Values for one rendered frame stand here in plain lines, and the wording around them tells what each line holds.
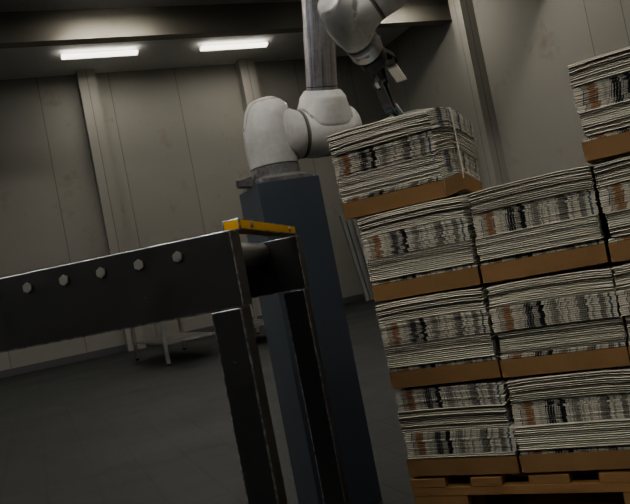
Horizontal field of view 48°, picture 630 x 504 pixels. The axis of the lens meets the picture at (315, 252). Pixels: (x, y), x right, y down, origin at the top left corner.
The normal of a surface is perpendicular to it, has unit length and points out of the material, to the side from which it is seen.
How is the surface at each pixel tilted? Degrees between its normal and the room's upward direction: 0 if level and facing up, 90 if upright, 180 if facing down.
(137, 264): 90
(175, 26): 90
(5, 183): 90
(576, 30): 90
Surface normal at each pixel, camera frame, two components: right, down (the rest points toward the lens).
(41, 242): 0.36, -0.10
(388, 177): -0.44, 0.20
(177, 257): -0.18, 0.00
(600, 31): -0.91, 0.17
